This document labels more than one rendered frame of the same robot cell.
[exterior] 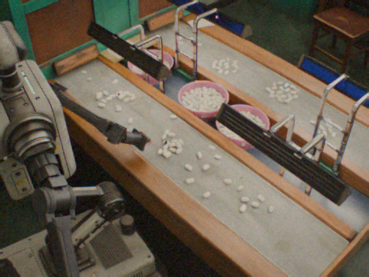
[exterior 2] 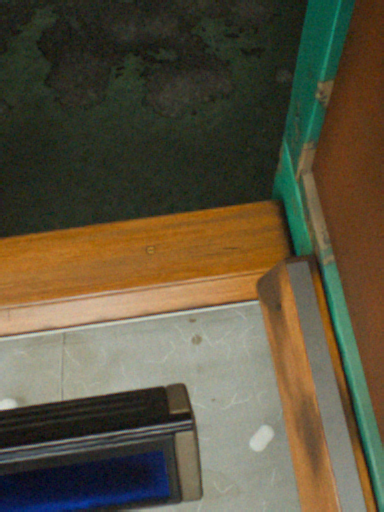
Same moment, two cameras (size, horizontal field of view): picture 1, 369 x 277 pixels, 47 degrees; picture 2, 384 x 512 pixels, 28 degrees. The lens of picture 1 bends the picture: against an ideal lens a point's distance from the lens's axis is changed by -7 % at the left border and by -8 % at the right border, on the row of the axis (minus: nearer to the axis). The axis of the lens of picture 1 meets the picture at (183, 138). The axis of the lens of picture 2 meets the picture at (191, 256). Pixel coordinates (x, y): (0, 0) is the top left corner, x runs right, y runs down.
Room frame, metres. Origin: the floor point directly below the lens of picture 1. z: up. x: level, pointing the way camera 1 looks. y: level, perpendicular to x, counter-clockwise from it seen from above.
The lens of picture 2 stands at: (2.19, 0.39, 1.59)
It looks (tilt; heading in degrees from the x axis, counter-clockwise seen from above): 65 degrees down; 123
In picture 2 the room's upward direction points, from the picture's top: straight up
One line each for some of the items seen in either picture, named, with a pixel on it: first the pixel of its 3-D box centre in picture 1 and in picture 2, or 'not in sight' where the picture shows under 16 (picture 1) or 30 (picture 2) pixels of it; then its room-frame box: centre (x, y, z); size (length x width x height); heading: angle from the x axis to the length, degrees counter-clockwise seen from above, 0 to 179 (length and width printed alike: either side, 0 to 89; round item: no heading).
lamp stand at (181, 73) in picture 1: (196, 42); not in sight; (2.22, -0.08, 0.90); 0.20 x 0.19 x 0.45; 42
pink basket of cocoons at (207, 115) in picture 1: (203, 102); not in sight; (1.88, -0.11, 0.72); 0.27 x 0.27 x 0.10
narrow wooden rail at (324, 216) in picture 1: (202, 134); not in sight; (1.65, -0.10, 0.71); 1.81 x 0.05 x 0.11; 42
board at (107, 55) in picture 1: (128, 47); not in sight; (2.38, 0.33, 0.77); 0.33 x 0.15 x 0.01; 132
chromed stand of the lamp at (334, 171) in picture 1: (339, 126); not in sight; (1.49, -0.73, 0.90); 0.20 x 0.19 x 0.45; 42
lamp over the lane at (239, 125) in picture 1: (281, 148); not in sight; (1.18, -0.36, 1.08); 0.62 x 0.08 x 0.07; 42
